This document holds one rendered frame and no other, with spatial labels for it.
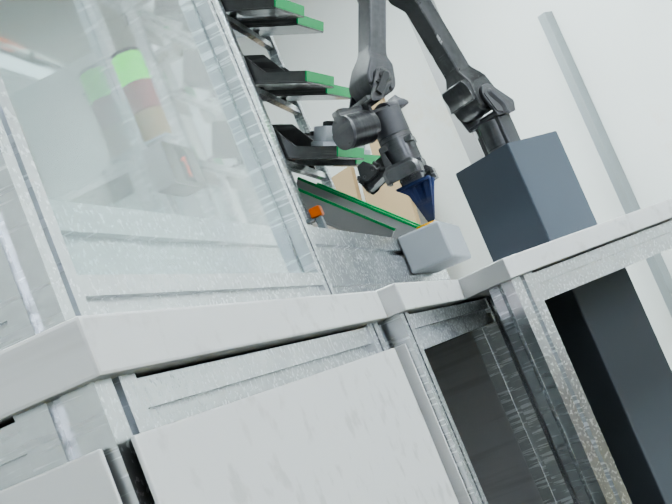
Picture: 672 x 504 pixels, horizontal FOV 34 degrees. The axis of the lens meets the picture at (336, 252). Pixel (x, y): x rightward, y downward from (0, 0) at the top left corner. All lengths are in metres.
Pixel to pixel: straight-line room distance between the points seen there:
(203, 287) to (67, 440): 0.23
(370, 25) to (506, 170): 0.34
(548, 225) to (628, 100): 2.63
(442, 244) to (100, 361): 1.19
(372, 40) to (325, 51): 3.74
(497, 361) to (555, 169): 0.37
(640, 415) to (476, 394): 0.76
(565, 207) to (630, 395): 0.34
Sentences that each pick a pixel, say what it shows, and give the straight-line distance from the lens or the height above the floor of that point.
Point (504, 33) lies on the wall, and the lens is 4.85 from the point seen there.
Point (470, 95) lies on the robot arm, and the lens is 1.98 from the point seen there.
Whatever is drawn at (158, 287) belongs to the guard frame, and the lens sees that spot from 0.68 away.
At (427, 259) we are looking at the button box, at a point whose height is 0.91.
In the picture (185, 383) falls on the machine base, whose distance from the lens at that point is 0.63.
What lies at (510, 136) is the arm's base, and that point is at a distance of 2.00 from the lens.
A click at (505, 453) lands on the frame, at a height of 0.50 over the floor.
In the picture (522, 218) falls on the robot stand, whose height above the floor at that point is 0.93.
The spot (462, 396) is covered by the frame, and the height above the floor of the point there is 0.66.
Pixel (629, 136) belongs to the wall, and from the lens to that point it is 4.54.
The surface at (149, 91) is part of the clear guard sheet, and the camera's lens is 0.86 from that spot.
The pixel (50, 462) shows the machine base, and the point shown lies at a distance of 0.54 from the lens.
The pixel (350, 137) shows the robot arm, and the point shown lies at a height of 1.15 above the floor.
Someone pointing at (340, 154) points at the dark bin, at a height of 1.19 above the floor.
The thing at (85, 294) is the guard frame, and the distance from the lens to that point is 0.59.
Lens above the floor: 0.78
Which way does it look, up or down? 7 degrees up
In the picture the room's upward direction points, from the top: 22 degrees counter-clockwise
